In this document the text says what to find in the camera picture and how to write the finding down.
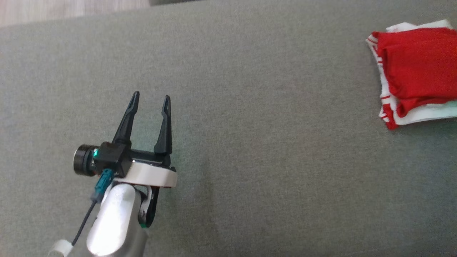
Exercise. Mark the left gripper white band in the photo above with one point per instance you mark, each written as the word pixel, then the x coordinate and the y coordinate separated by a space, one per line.
pixel 150 175

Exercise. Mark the red shirt with white stripes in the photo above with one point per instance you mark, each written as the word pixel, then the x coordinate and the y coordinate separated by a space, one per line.
pixel 417 67

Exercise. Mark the large grey sofa seat cushion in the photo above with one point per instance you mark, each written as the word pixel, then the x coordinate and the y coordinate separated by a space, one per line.
pixel 267 142

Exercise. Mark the small grey sofa seat cushion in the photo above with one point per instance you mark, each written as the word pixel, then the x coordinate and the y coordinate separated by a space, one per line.
pixel 171 1

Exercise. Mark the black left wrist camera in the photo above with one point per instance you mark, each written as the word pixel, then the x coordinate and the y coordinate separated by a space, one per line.
pixel 110 157

